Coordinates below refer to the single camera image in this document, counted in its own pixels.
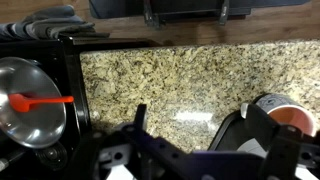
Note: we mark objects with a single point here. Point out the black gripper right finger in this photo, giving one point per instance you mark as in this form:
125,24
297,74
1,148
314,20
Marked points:
260,125

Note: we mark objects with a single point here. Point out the silver metal pan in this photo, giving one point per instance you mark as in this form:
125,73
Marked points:
30,111

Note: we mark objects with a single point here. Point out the black stove top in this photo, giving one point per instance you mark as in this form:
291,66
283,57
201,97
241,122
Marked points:
60,59

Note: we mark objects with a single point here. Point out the white mug pink inside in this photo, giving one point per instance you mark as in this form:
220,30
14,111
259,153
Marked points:
285,111

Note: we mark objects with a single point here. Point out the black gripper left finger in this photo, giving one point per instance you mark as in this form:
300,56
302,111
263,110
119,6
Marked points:
140,116

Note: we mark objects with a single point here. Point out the grey folded cloth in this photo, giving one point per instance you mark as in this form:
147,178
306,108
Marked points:
48,24

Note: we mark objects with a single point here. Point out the black tray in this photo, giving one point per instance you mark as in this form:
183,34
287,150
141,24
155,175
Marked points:
233,136

